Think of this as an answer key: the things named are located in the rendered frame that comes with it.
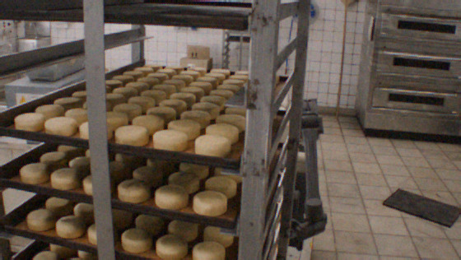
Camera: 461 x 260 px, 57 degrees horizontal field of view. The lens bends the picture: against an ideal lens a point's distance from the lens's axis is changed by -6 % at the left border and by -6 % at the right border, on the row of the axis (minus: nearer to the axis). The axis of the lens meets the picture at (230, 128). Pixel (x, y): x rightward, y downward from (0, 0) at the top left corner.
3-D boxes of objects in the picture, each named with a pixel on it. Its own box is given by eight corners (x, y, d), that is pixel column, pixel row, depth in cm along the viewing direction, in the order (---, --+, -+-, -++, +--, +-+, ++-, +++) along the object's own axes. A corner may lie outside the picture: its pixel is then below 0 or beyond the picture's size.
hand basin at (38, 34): (72, 71, 686) (70, 1, 653) (61, 75, 650) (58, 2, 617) (19, 67, 698) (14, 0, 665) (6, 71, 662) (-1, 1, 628)
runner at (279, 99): (282, 80, 117) (283, 69, 116) (293, 81, 117) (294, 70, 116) (221, 174, 58) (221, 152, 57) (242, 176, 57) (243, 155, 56)
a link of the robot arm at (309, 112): (320, 93, 176) (295, 95, 177) (323, 126, 173) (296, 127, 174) (317, 119, 219) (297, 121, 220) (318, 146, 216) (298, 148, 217)
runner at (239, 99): (285, 46, 114) (286, 34, 114) (295, 47, 114) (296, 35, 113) (223, 106, 55) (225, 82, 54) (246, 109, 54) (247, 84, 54)
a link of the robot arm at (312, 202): (326, 220, 165) (303, 220, 167) (326, 191, 163) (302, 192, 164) (328, 234, 154) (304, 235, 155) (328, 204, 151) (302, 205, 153)
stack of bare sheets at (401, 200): (382, 205, 374) (383, 201, 373) (398, 190, 403) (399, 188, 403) (449, 228, 337) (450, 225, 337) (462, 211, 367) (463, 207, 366)
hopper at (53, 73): (15, 81, 241) (13, 58, 237) (58, 65, 294) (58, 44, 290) (60, 84, 239) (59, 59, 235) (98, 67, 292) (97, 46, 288)
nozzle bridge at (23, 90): (10, 142, 244) (3, 85, 234) (64, 109, 313) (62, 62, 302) (62, 146, 241) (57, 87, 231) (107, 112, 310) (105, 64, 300)
